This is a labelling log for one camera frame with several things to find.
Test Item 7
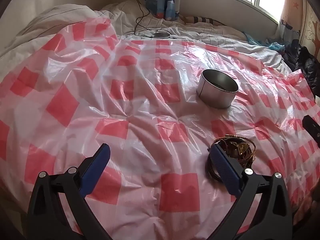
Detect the striped pillow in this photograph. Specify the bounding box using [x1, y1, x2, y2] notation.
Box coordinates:
[179, 16, 228, 27]

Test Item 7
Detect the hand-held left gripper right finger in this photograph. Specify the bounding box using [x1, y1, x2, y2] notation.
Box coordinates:
[207, 145, 294, 240]

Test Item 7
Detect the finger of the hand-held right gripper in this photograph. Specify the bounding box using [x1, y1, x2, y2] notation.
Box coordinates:
[302, 115, 320, 138]

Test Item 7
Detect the white striped duvet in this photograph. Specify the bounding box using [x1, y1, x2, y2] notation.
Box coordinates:
[0, 0, 283, 68]

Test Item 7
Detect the brown braided cord bracelet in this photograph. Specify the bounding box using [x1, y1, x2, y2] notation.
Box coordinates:
[206, 152, 223, 180]

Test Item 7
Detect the golden triangular pendant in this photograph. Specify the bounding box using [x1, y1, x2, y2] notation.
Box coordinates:
[235, 142, 250, 157]

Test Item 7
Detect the red checkered plastic sheet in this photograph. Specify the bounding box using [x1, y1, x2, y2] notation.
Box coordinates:
[0, 19, 320, 240]

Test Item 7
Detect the black charging cable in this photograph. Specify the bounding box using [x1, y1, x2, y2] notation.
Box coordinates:
[131, 0, 175, 39]

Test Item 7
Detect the blue plastic bag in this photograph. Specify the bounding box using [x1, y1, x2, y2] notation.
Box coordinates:
[242, 31, 285, 53]

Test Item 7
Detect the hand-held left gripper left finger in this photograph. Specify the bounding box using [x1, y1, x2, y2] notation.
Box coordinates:
[26, 144, 112, 240]

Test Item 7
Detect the dark shiny clothing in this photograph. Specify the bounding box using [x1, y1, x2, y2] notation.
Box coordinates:
[282, 36, 320, 90]

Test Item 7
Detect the round metal tin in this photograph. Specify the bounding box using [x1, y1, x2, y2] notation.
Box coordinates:
[197, 69, 239, 109]

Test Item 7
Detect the golden braided bangle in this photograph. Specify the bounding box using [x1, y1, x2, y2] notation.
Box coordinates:
[212, 135, 257, 168]

